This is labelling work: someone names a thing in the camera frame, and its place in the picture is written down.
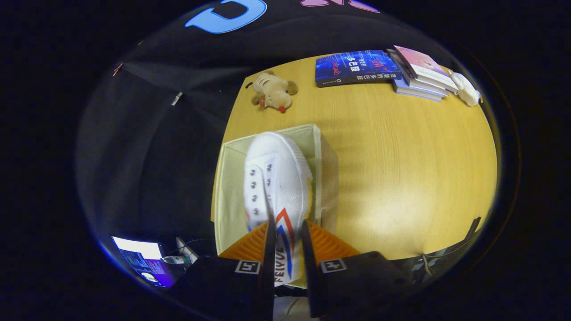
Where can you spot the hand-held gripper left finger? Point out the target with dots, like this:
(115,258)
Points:
(269,267)

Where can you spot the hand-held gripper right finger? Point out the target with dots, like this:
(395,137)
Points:
(310,267)

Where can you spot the cream fabric storage box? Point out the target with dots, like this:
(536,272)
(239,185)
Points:
(232,200)

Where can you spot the white canvas shoe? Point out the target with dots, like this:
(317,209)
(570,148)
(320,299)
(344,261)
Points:
(281,169)

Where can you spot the clear water bottle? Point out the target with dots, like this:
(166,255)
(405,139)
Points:
(176,259)

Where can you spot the laptop with lit screen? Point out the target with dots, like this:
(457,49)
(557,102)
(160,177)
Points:
(140,263)

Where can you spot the black backdrop cloth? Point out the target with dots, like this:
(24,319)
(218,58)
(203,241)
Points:
(156,156)

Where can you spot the beige plush toy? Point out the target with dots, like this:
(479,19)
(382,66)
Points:
(274,91)

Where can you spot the white clip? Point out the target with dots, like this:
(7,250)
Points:
(176,98)

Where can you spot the blue cover book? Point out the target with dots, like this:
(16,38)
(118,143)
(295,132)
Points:
(357,69)

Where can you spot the lavender cover book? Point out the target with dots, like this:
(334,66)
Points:
(415,92)

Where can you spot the pink cover book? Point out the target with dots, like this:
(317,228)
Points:
(424,64)

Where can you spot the white pig figurine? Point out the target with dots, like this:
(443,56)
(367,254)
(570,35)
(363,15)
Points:
(466,89)

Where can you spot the orange clip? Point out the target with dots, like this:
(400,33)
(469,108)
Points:
(117,69)

